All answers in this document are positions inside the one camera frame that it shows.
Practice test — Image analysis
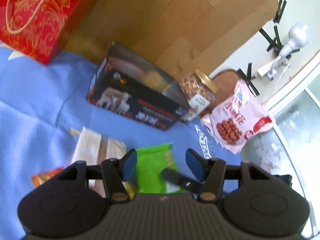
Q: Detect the green snack packet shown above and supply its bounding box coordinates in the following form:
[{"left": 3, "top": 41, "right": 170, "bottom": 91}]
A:
[{"left": 123, "top": 143, "right": 183, "bottom": 199}]

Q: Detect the beige wafer snack packet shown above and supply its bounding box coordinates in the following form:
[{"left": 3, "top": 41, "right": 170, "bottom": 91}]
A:
[{"left": 71, "top": 126, "right": 128, "bottom": 198}]

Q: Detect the pink snack bag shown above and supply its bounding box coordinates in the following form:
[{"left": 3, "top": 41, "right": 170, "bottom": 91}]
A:
[{"left": 201, "top": 80, "right": 273, "bottom": 154}]

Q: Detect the red orange snack packet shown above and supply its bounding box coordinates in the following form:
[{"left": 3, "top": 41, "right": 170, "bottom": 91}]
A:
[{"left": 31, "top": 167, "right": 64, "bottom": 188}]

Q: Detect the peanut jar gold lid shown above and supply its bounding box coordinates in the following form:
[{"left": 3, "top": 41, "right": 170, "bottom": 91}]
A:
[{"left": 179, "top": 69, "right": 219, "bottom": 121}]

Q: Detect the black printed storage box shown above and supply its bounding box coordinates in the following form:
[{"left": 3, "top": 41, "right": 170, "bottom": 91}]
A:
[{"left": 86, "top": 42, "right": 190, "bottom": 131}]

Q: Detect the brown wooden chair back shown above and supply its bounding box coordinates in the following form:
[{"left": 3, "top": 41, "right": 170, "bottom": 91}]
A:
[{"left": 212, "top": 69, "right": 241, "bottom": 108}]

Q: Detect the blue printed tablecloth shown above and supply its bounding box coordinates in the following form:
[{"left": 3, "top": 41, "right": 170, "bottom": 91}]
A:
[{"left": 1, "top": 43, "right": 241, "bottom": 239}]

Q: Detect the white power adapter plug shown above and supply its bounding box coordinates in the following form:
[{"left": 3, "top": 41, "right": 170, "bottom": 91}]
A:
[{"left": 257, "top": 58, "right": 290, "bottom": 82}]

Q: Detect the white wall lamp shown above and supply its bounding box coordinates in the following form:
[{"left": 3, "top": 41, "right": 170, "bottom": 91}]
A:
[{"left": 279, "top": 23, "right": 309, "bottom": 57}]

